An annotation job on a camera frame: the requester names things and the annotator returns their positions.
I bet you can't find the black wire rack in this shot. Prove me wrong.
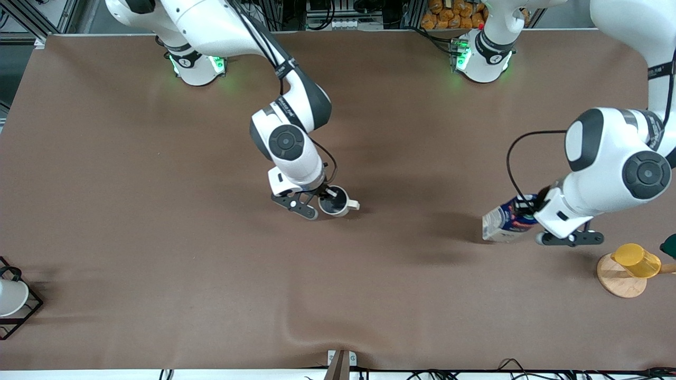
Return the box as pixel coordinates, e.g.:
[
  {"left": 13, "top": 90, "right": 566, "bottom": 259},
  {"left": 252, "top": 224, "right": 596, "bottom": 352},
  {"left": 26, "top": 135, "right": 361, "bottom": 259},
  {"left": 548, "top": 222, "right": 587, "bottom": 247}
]
[{"left": 0, "top": 256, "right": 44, "bottom": 340}]

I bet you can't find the white cup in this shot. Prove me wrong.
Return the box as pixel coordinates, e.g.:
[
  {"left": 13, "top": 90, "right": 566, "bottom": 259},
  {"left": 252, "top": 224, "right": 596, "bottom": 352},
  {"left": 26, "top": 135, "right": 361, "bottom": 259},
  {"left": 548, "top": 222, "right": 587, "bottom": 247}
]
[{"left": 0, "top": 278, "right": 30, "bottom": 317}]

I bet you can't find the blue white milk carton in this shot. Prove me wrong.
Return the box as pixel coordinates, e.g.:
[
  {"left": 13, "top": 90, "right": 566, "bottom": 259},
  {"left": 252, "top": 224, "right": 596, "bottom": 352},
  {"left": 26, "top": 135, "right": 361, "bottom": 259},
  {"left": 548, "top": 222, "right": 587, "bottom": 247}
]
[{"left": 482, "top": 194, "right": 539, "bottom": 243}]

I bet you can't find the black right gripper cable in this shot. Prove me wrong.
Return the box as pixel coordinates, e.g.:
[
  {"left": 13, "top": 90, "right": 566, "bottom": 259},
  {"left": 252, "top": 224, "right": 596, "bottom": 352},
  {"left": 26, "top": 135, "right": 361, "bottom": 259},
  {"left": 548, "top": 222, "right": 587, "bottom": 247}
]
[{"left": 309, "top": 136, "right": 339, "bottom": 189}]

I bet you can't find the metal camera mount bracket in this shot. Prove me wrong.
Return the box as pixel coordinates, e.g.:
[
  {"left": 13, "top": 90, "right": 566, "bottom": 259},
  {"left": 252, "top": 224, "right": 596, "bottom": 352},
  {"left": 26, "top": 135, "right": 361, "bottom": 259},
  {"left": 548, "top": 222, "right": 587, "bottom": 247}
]
[{"left": 327, "top": 349, "right": 358, "bottom": 380}]

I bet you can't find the yellow plastic cup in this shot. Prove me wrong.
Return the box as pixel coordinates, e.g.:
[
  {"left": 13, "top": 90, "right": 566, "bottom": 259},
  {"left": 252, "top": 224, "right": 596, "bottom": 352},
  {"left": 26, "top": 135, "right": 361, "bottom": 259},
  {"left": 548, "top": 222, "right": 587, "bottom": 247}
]
[{"left": 611, "top": 243, "right": 662, "bottom": 279}]

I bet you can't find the beige mug with handle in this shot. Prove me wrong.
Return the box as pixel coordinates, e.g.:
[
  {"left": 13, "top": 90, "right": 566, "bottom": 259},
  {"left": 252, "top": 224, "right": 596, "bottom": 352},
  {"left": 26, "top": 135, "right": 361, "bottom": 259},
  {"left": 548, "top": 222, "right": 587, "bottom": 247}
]
[{"left": 318, "top": 186, "right": 361, "bottom": 218}]

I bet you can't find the black cable along table edge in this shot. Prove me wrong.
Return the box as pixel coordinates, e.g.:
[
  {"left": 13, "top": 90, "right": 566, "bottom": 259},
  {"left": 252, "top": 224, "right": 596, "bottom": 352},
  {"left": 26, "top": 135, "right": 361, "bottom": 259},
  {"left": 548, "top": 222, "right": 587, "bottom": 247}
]
[{"left": 359, "top": 365, "right": 676, "bottom": 379}]

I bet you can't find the round wooden cup stand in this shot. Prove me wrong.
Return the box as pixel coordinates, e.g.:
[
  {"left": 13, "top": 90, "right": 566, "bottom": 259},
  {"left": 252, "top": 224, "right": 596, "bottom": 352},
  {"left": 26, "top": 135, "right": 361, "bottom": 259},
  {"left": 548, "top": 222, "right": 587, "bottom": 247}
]
[{"left": 597, "top": 252, "right": 676, "bottom": 299}]

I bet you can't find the white power strip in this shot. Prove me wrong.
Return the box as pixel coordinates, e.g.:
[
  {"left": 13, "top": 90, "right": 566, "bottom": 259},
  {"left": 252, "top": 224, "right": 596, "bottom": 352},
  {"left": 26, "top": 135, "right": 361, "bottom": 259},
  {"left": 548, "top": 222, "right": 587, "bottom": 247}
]
[{"left": 306, "top": 16, "right": 383, "bottom": 31}]

